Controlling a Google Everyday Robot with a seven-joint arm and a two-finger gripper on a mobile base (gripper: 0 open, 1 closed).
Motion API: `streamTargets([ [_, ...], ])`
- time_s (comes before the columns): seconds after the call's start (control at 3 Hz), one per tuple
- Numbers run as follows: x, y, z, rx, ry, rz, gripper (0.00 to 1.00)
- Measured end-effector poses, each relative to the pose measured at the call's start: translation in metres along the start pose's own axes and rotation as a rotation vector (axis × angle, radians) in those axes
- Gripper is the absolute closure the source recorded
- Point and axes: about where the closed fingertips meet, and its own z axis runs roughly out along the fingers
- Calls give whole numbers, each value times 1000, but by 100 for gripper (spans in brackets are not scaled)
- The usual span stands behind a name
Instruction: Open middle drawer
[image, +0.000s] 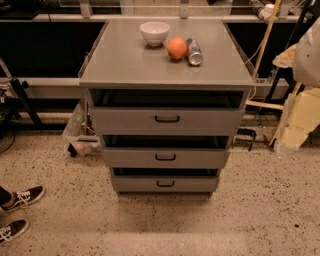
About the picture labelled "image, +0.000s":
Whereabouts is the black sneaker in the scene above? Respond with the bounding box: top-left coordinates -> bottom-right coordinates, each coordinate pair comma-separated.
0,219 -> 29,245
1,186 -> 45,212

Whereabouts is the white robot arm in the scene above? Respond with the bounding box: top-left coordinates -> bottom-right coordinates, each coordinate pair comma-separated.
274,18 -> 320,154

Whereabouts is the black tripod stand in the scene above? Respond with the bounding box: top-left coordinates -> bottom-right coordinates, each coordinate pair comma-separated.
0,57 -> 42,129

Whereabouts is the black sneaker upper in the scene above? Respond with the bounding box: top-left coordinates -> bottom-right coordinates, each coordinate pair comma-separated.
1,186 -> 45,212

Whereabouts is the grey top drawer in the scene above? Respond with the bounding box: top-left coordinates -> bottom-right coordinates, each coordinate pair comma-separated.
89,107 -> 244,136

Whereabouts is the grey drawer cabinet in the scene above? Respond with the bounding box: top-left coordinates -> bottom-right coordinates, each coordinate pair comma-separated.
80,18 -> 254,179

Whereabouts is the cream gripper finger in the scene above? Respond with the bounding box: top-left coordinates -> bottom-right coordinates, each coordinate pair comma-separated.
274,87 -> 320,154

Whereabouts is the silver blue soda can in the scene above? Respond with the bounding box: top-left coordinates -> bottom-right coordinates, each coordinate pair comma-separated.
186,38 -> 203,66

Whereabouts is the grey bottom drawer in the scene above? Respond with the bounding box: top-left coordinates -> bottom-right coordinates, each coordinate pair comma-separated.
111,176 -> 219,193

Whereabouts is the grey drawer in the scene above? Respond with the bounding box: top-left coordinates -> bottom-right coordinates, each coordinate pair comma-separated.
111,176 -> 219,193
89,107 -> 244,136
102,148 -> 230,169

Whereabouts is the black sneaker lower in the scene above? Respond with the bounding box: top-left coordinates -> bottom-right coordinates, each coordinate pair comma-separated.
0,219 -> 29,245

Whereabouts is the clear plastic bin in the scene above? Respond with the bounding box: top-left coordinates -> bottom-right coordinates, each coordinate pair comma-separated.
62,100 -> 101,156

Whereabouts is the black clamp on floor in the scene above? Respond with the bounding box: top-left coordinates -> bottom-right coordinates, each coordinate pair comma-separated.
233,128 -> 257,150

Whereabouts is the white bowl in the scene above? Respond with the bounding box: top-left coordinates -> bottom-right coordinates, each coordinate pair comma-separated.
140,21 -> 170,46

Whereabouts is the wooden easel frame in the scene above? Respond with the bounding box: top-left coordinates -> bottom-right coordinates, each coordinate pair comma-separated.
245,0 -> 303,148

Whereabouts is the orange fruit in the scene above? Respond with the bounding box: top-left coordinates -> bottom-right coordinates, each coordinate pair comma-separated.
167,37 -> 187,60

